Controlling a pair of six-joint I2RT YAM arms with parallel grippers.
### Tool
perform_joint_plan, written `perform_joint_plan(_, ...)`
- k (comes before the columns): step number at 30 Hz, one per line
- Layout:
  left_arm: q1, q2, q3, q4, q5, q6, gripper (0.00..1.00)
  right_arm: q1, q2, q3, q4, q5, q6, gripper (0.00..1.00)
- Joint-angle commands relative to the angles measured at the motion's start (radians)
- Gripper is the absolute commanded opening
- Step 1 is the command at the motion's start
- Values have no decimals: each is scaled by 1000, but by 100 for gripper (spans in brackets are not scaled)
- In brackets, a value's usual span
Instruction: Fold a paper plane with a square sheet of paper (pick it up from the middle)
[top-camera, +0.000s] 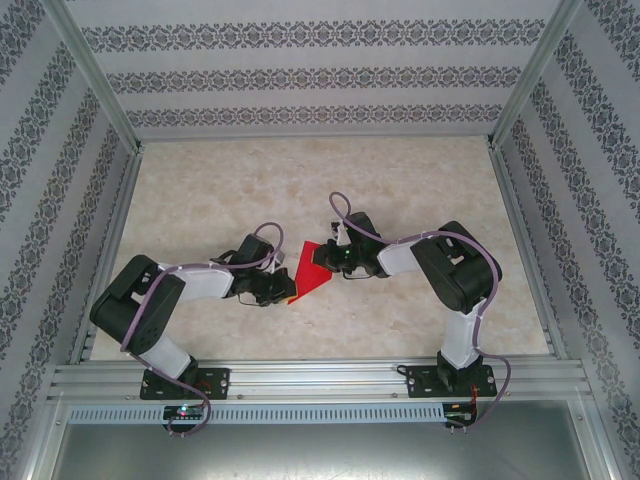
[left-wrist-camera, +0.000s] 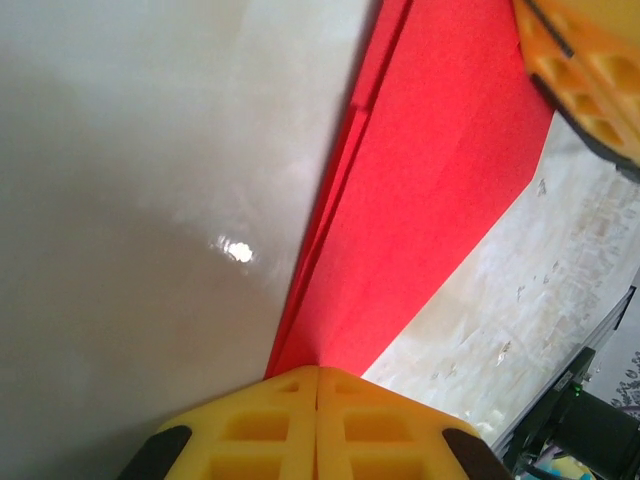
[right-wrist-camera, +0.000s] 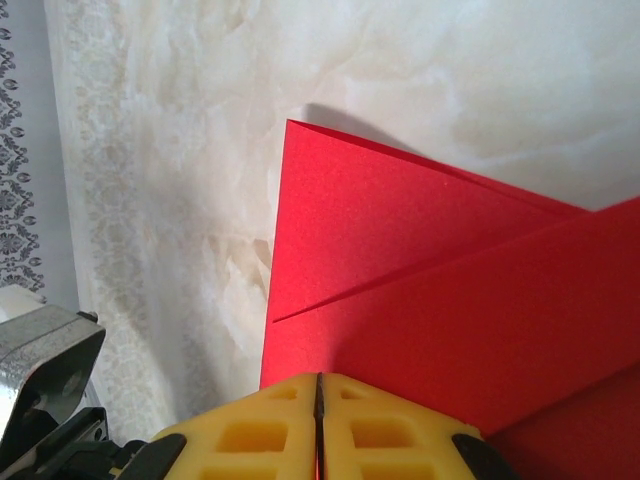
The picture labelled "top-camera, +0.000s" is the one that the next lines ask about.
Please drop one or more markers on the red paper sheet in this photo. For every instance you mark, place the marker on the red paper sheet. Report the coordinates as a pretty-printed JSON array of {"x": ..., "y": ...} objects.
[{"x": 310, "y": 275}]

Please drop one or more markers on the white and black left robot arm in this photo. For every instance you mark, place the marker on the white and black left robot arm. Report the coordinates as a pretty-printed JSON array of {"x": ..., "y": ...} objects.
[{"x": 205, "y": 285}]

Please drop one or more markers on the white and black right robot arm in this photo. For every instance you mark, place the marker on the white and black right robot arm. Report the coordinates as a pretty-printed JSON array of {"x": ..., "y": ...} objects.
[{"x": 395, "y": 260}]

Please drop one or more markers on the grey metal sheet panel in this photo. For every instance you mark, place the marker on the grey metal sheet panel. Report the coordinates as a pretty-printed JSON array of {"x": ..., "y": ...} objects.
[{"x": 320, "y": 452}]

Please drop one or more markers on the aluminium base rail beam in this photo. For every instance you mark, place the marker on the aluminium base rail beam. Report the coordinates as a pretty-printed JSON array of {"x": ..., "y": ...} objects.
[{"x": 320, "y": 380}]

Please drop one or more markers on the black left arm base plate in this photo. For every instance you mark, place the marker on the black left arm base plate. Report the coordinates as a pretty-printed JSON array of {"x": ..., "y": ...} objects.
[{"x": 217, "y": 384}]

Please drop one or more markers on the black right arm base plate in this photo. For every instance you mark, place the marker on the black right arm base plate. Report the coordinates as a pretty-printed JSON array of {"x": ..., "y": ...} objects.
[{"x": 420, "y": 384}]

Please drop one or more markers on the aluminium table side rail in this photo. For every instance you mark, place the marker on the aluminium table side rail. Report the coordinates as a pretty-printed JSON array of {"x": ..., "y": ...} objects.
[
  {"x": 110, "y": 252},
  {"x": 524, "y": 250}
]

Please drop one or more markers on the aluminium frame post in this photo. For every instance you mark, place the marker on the aluminium frame post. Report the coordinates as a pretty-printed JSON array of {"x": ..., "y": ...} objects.
[
  {"x": 537, "y": 75},
  {"x": 95, "y": 75}
]

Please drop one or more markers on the short aluminium frame bar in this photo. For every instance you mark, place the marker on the short aluminium frame bar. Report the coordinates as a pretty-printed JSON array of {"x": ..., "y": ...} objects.
[
  {"x": 602, "y": 445},
  {"x": 42, "y": 445}
]

